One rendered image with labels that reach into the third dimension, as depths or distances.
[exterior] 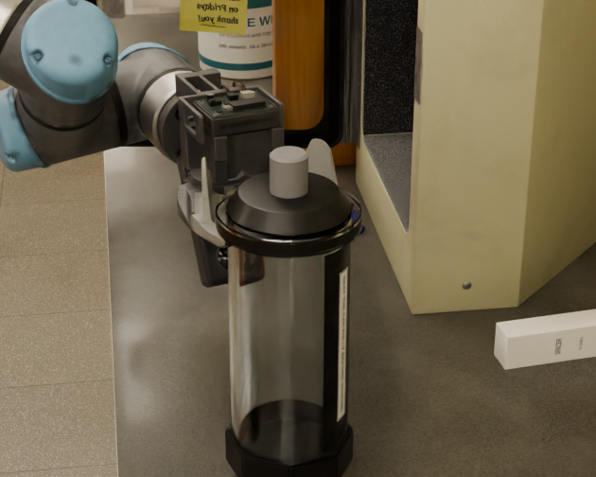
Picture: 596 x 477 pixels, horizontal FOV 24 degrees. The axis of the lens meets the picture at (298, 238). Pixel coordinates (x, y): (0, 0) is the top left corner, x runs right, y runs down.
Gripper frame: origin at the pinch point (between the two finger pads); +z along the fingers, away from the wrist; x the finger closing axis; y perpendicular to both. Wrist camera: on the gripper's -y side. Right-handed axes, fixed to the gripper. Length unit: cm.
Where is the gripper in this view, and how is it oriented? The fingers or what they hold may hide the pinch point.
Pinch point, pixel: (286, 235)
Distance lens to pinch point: 102.7
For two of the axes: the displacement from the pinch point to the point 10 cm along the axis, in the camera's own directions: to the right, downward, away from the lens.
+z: 3.9, 3.8, -8.4
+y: -0.2, -9.1, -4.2
